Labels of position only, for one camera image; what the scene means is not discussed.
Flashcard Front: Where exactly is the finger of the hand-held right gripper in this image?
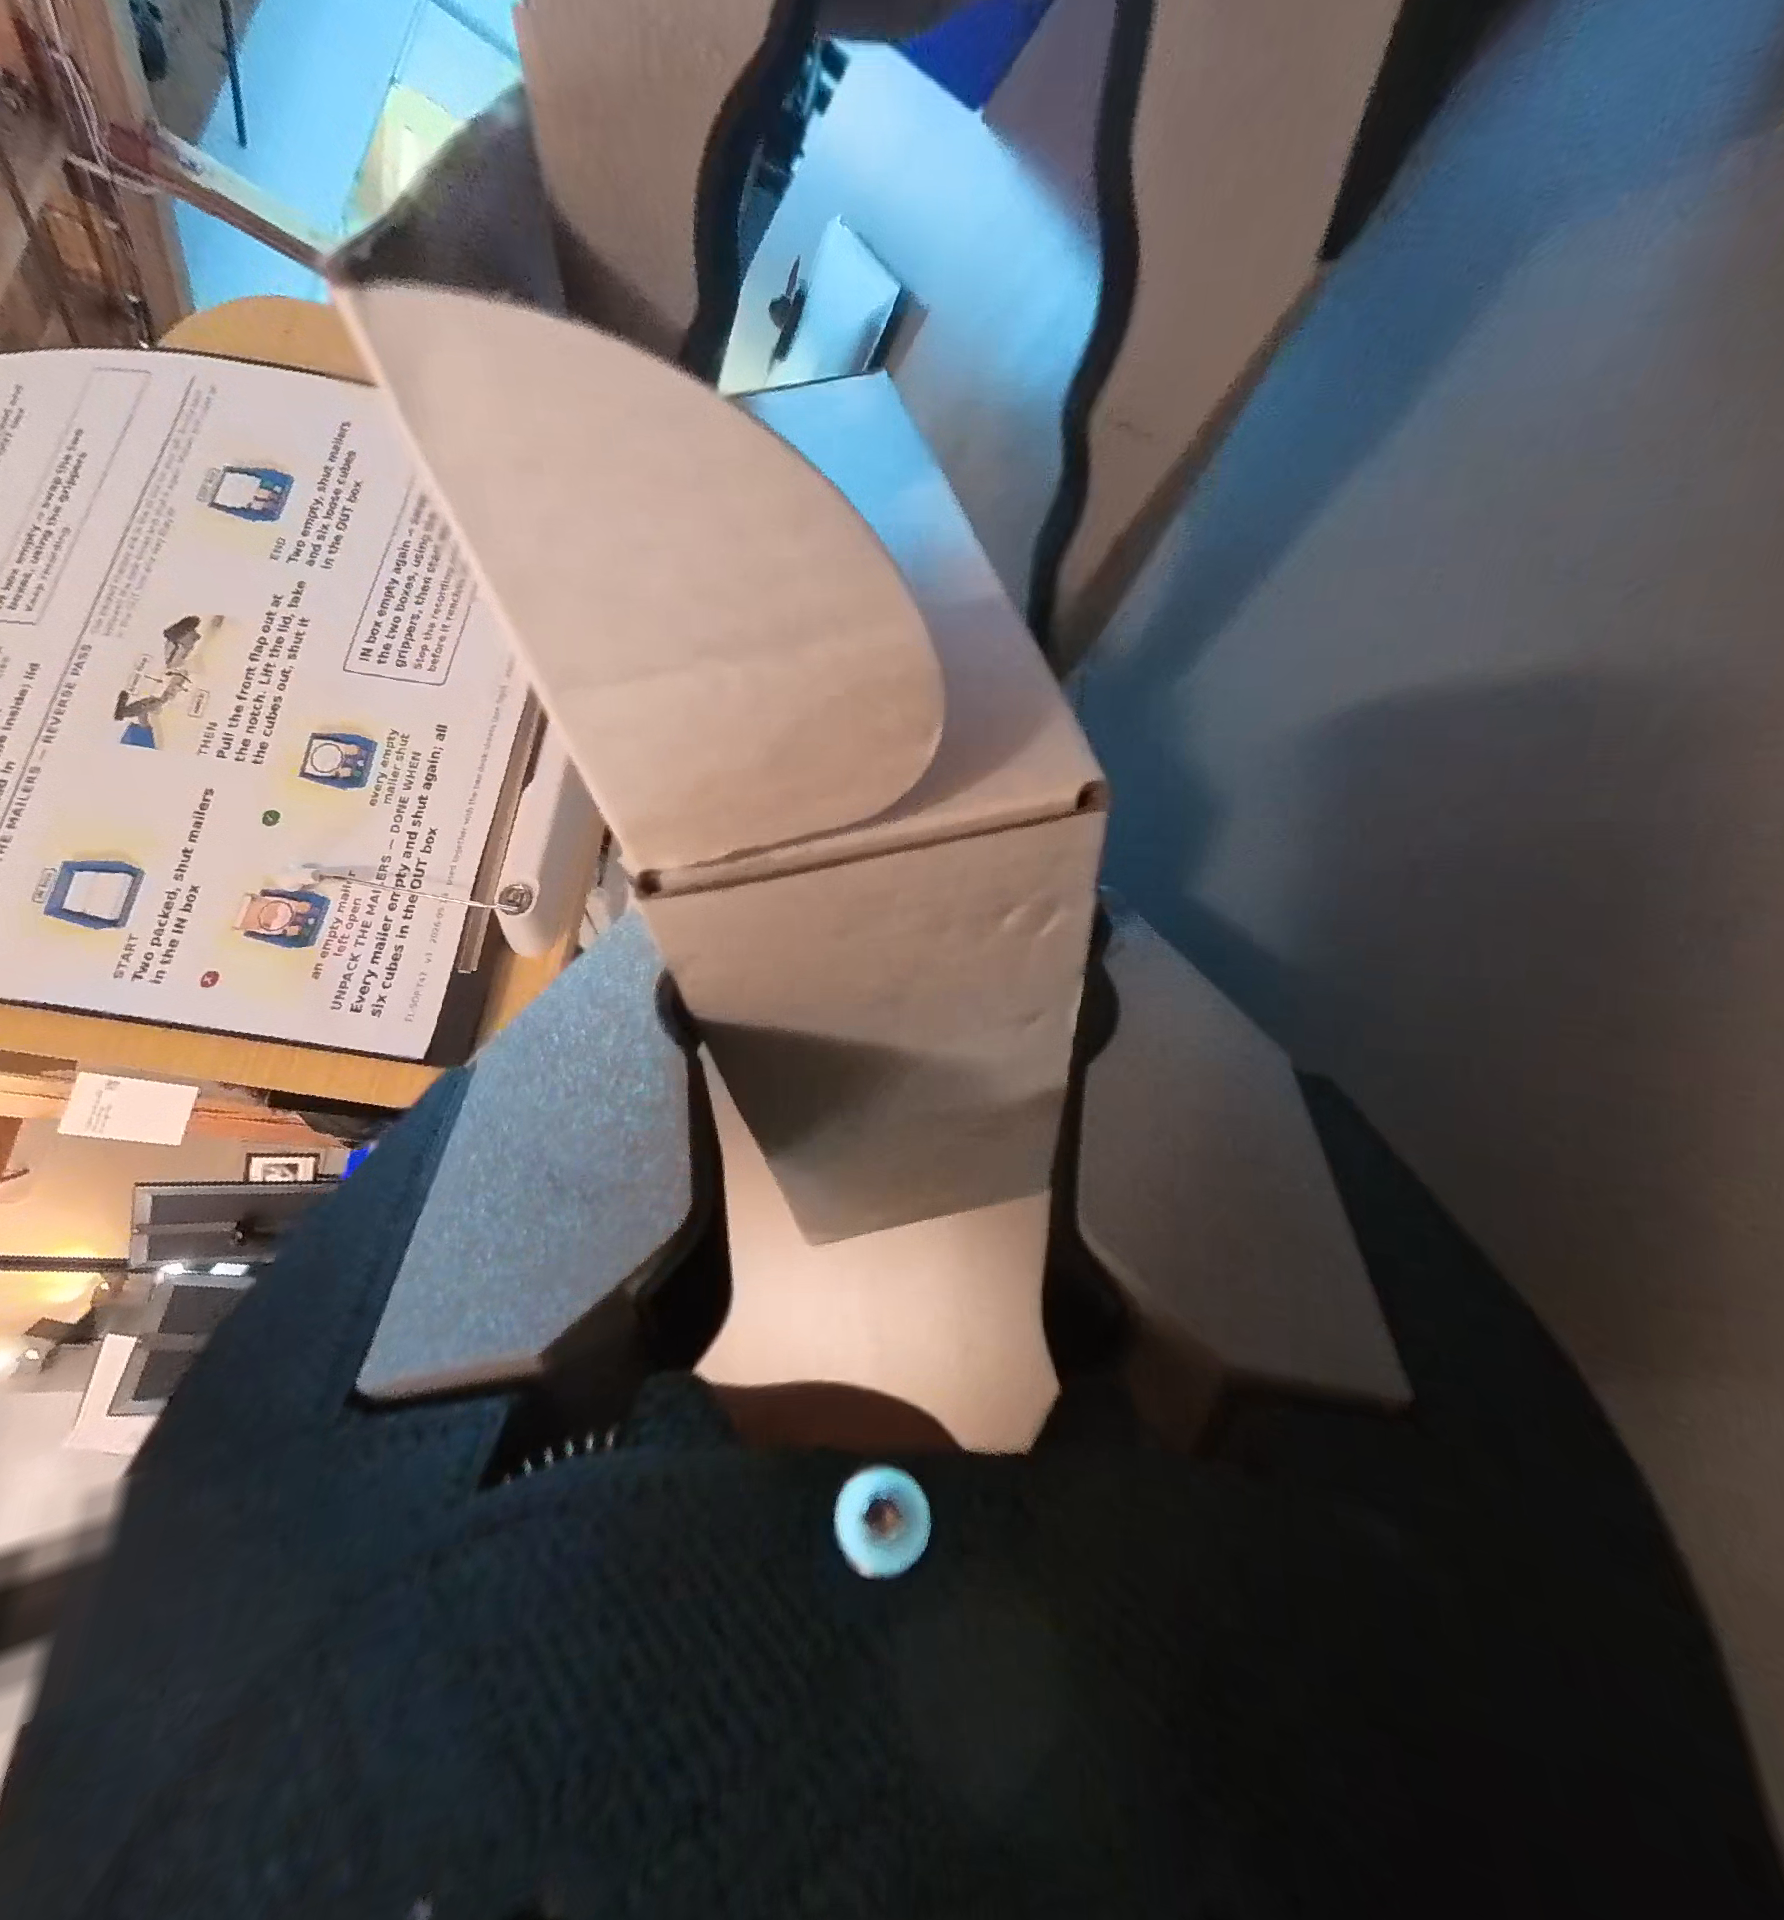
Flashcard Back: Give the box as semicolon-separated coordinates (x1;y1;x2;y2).
1031;0;1411;668
510;0;840;384

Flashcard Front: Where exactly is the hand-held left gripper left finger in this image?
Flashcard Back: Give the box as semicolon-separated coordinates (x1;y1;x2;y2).
355;906;732;1404

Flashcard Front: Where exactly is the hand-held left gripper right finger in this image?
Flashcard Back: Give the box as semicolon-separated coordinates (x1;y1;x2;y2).
1048;887;1418;1413

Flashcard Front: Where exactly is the white cardboard mailer box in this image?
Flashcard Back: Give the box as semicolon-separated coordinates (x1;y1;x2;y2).
328;277;1112;1458

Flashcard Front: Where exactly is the yellow sticky note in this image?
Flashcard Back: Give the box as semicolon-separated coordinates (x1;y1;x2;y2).
368;83;457;200

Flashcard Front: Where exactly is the silver metal tray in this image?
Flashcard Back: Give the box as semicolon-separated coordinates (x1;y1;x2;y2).
814;218;927;380

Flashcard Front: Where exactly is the instruction sheet on wooden stand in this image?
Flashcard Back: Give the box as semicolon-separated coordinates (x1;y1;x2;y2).
0;291;593;1113

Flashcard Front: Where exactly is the printed instruction sheet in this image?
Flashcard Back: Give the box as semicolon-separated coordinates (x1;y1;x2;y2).
0;351;535;1053

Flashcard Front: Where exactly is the white wall notice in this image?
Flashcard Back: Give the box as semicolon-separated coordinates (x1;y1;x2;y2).
59;1069;200;1151

